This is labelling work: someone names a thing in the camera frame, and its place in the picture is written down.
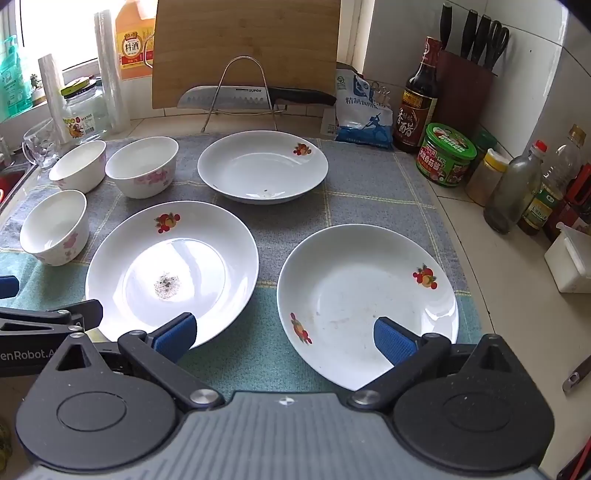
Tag red sauce bottle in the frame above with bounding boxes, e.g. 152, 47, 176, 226
545, 164, 591, 241

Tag grey checked dish mat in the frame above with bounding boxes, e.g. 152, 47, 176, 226
0, 134, 483, 386

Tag stack of clear plastic cups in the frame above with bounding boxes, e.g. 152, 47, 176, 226
38, 54, 70, 141
95, 10, 130, 136

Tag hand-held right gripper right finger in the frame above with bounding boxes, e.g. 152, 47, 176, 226
347, 316, 520, 410

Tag black-handled santoku knife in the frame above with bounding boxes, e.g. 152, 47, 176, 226
178, 85, 338, 110

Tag bamboo cutting board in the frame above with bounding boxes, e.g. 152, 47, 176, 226
152, 0, 341, 110

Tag white pink-flower bowl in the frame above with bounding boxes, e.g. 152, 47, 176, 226
19, 189, 89, 267
105, 137, 179, 199
48, 140, 107, 194

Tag dark green-lid jar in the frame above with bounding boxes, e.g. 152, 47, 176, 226
471, 129, 498, 162

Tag metal wire rack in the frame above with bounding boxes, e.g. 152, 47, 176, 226
201, 55, 285, 134

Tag black metal tool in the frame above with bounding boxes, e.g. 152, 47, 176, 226
562, 355, 591, 393

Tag green soap bottle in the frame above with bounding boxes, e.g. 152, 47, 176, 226
0, 34, 33, 119

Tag clear glass mug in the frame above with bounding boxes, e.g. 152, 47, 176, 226
22, 117, 62, 171

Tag dark vinegar bottle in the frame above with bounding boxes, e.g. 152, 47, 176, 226
392, 37, 444, 154

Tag yellow cooking wine bottle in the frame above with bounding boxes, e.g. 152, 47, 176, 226
115, 0, 158, 82

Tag white plastic box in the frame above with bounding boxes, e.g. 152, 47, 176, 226
544, 222, 591, 294

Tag black scissors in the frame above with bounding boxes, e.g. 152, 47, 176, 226
485, 20, 510, 70

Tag red-cap clear bottle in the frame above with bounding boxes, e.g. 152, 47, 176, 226
484, 140, 549, 234

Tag green-lid sauce jar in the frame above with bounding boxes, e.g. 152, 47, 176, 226
416, 123, 477, 189

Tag clear glass jar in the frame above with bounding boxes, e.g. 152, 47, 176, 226
61, 78, 114, 144

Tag yellow-lid spice jar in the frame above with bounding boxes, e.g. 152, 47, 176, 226
465, 148, 511, 207

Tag white blue salt bag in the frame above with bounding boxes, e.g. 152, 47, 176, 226
332, 65, 398, 149

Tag brown knife block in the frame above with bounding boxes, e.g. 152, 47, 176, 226
434, 50, 498, 139

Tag black block knife handle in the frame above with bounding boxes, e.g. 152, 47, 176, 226
473, 15, 492, 66
440, 1, 454, 51
461, 9, 479, 61

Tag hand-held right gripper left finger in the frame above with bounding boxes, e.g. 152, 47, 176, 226
55, 312, 225, 414

